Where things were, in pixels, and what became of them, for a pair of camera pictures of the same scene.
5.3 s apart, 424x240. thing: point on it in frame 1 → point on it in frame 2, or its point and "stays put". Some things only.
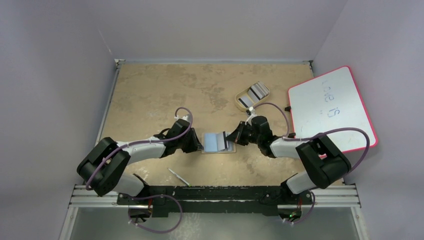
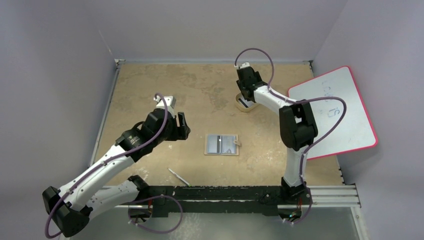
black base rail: (229, 201) stays put
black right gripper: (242, 134) → (247, 88)
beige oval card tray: (241, 107) stays put
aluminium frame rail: (347, 197) stays put
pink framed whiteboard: (330, 102) stays put
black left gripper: (195, 145) → (180, 132)
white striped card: (222, 143) → (214, 144)
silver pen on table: (178, 177) stays put
